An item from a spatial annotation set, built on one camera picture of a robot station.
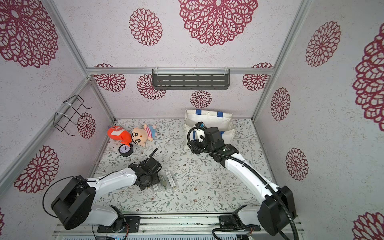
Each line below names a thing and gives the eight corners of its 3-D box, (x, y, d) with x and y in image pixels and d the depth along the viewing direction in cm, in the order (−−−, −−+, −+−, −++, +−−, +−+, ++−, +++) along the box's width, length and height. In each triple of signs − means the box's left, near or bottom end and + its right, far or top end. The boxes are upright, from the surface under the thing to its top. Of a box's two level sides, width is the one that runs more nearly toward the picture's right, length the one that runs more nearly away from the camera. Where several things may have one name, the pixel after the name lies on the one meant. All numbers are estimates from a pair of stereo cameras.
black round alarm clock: (118, 156, 101) (116, 153, 98) (122, 146, 106) (120, 143, 103) (131, 156, 101) (129, 153, 98) (134, 146, 106) (132, 143, 103)
